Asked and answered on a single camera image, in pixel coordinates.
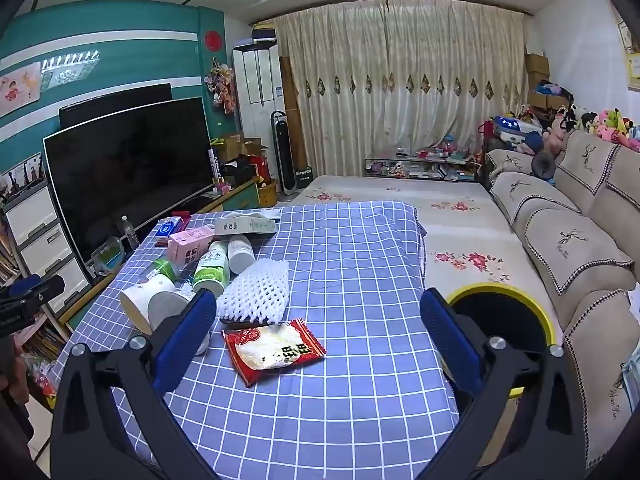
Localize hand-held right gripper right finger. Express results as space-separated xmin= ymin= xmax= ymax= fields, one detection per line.
xmin=419 ymin=287 xmax=588 ymax=480

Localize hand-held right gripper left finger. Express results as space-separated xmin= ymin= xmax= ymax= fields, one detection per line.
xmin=50 ymin=287 xmax=218 ymax=480

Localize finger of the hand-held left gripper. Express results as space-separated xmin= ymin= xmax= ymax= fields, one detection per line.
xmin=0 ymin=276 xmax=66 ymax=338
xmin=9 ymin=274 xmax=42 ymax=297

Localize white paper cup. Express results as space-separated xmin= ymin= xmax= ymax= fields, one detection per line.
xmin=120 ymin=276 xmax=211 ymax=356

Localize black bin with yellow rim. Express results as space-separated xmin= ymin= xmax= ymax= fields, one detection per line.
xmin=445 ymin=282 xmax=556 ymax=401

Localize white green drink bottle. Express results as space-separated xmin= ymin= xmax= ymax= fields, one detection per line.
xmin=192 ymin=240 xmax=231 ymax=297

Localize white foam fruit net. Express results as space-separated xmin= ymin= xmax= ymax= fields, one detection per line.
xmin=216 ymin=258 xmax=291 ymax=328

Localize red snack packet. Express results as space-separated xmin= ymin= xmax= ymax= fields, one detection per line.
xmin=221 ymin=318 xmax=327 ymax=389

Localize person's left forearm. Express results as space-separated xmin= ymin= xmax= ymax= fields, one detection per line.
xmin=0 ymin=334 xmax=33 ymax=441

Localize white plastic drawer unit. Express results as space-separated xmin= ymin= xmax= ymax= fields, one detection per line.
xmin=0 ymin=180 xmax=93 ymax=316

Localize stack of books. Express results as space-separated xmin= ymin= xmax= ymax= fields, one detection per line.
xmin=0 ymin=305 xmax=71 ymax=361

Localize clear bottle with green band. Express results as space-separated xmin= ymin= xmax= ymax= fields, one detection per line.
xmin=147 ymin=256 xmax=182 ymax=286

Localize pink milk carton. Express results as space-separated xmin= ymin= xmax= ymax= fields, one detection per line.
xmin=167 ymin=226 xmax=216 ymax=266

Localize plain white bottle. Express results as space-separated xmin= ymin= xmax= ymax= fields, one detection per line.
xmin=227 ymin=234 xmax=256 ymax=274

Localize clear water bottle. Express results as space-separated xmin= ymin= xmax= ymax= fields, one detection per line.
xmin=116 ymin=215 xmax=141 ymax=253

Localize blue tissue pack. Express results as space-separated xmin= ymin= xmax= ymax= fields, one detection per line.
xmin=155 ymin=217 xmax=192 ymax=238

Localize blue checkered tablecloth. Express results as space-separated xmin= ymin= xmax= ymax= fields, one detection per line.
xmin=37 ymin=201 xmax=468 ymax=480

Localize floral bed sheet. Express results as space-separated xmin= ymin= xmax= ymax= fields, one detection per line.
xmin=290 ymin=175 xmax=571 ymax=331

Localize flat white box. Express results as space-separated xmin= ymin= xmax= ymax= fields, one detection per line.
xmin=215 ymin=215 xmax=279 ymax=237

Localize large black television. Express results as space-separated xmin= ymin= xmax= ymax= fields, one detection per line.
xmin=42 ymin=96 xmax=216 ymax=266

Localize white cloth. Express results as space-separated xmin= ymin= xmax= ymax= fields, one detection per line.
xmin=222 ymin=208 xmax=283 ymax=222

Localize beige sofa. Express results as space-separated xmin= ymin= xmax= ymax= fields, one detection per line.
xmin=482 ymin=127 xmax=640 ymax=471

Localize yellow bucket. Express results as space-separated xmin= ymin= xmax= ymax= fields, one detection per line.
xmin=257 ymin=180 xmax=280 ymax=207

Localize tall narrow white box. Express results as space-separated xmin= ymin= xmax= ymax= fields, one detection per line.
xmin=210 ymin=137 xmax=224 ymax=186

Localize cluttered glass low table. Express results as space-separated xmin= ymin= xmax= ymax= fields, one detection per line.
xmin=364 ymin=152 xmax=483 ymax=183

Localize open cardboard box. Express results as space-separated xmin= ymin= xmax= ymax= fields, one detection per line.
xmin=216 ymin=132 xmax=270 ymax=162

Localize black screen behind television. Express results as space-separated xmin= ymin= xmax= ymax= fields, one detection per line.
xmin=58 ymin=82 xmax=173 ymax=131

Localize black tower fan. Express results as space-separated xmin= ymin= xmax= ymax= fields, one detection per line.
xmin=270 ymin=110 xmax=297 ymax=195

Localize white standing air conditioner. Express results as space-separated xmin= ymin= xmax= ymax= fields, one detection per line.
xmin=232 ymin=42 xmax=281 ymax=161

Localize artificial flower decoration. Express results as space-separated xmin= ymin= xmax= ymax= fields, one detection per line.
xmin=204 ymin=57 xmax=237 ymax=115

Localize pile of plush toys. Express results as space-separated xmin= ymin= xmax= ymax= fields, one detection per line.
xmin=480 ymin=104 xmax=640 ymax=181

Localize stacked cardboard boxes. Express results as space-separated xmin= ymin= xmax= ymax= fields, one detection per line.
xmin=525 ymin=52 xmax=571 ymax=111

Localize beige patterned curtains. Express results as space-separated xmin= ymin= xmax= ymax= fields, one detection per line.
xmin=255 ymin=0 xmax=528 ymax=178

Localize pink wall picture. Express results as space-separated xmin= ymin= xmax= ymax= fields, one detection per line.
xmin=0 ymin=62 xmax=42 ymax=116

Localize yellow wall poster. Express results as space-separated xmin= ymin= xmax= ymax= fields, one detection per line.
xmin=617 ymin=20 xmax=640 ymax=81

